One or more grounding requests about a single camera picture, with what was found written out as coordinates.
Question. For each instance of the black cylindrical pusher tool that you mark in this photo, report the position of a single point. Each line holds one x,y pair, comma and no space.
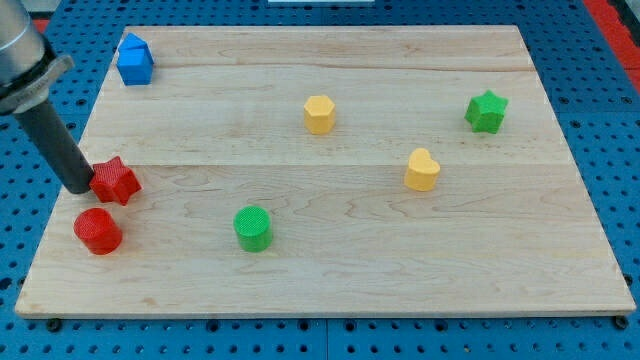
56,145

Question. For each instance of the blue cube block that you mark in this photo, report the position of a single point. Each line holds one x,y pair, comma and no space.
135,67

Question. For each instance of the red star block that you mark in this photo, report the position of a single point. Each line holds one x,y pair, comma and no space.
113,181

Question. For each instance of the yellow heart block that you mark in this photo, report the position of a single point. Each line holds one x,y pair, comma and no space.
422,171

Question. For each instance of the yellow hexagon block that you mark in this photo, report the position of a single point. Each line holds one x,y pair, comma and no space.
319,114

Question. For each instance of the red cylinder block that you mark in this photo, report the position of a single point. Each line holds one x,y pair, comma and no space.
98,231

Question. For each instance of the green star block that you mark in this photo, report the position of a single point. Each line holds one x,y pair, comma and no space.
485,113

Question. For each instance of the green cylinder block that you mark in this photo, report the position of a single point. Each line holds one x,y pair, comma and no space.
252,225

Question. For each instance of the wooden board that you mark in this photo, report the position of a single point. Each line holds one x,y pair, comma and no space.
508,231

